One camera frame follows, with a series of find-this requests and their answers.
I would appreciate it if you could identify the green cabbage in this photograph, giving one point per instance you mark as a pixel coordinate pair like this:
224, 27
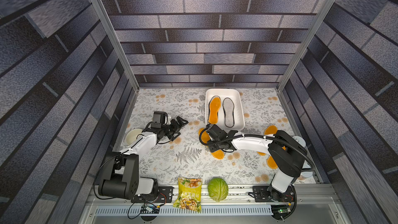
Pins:
218, 189

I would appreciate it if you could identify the green yellow snack bag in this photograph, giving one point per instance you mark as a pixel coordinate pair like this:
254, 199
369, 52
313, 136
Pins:
189, 194

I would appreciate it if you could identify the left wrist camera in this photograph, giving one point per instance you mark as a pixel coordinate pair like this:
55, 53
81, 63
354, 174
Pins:
167, 119

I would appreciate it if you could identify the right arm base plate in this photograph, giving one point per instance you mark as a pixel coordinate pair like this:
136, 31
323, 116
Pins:
268, 194

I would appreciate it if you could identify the white plastic storage box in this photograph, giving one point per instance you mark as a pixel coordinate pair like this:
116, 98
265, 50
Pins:
238, 111

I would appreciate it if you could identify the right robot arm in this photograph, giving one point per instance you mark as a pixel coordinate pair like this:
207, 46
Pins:
290, 156

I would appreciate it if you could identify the floral table cloth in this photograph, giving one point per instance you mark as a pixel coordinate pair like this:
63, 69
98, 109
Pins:
186, 156

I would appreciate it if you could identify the white bowl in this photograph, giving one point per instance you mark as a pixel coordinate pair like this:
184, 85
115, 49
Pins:
132, 136

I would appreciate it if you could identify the orange insole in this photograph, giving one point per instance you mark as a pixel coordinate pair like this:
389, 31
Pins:
272, 129
214, 107
218, 155
271, 163

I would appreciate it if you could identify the pink can white lid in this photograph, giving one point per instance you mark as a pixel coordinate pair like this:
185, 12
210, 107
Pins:
300, 140

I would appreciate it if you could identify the grey felt insole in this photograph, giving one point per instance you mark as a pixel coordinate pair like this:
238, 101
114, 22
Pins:
228, 108

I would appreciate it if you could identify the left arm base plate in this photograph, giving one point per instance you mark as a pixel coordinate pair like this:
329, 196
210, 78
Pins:
163, 195

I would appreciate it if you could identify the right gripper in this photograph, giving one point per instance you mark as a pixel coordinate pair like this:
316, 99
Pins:
216, 137

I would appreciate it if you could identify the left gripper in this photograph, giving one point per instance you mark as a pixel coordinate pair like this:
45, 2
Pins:
176, 126

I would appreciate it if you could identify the aluminium front rail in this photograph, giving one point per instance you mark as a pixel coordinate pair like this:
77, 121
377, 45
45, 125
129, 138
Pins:
316, 204

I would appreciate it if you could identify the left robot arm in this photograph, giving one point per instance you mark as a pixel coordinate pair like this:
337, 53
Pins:
120, 174

